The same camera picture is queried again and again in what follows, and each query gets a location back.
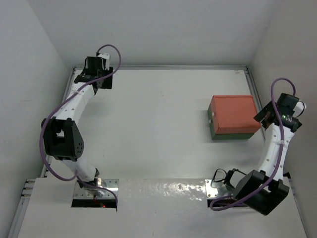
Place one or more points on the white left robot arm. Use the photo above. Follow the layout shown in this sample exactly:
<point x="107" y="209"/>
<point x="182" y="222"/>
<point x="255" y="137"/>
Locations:
<point x="62" y="138"/>

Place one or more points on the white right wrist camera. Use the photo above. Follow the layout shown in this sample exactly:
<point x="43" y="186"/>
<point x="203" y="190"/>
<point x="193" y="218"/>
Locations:
<point x="299" y="109"/>

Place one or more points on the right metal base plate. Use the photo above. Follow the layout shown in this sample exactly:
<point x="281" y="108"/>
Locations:
<point x="217" y="189"/>

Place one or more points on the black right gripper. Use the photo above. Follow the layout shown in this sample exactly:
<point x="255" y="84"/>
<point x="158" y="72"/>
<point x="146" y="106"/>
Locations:
<point x="261" y="116"/>

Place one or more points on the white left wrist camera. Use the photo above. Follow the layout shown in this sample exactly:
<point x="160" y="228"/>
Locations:
<point x="105" y="59"/>

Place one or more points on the metal base plate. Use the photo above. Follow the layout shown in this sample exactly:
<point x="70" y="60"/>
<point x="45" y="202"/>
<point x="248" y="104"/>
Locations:
<point x="109" y="189"/>
<point x="217" y="189"/>

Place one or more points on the green drawer box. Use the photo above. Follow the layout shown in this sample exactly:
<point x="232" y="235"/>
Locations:
<point x="235" y="136"/>

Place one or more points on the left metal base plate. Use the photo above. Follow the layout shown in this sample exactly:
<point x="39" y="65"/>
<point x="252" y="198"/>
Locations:
<point x="109" y="189"/>

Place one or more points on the salmon red drawer box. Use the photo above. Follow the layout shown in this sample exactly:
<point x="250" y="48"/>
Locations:
<point x="233" y="114"/>

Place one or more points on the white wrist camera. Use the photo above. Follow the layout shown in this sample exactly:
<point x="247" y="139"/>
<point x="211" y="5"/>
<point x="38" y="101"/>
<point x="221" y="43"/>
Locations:
<point x="105" y="59"/>
<point x="299" y="109"/>

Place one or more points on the white front cover board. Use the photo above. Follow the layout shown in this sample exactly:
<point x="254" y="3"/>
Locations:
<point x="152" y="208"/>

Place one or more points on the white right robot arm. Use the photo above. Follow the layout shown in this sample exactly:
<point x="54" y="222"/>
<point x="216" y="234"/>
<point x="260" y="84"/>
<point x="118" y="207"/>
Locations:
<point x="272" y="158"/>

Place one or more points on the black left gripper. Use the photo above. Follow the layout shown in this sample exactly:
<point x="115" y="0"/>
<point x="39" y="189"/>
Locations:
<point x="106" y="85"/>

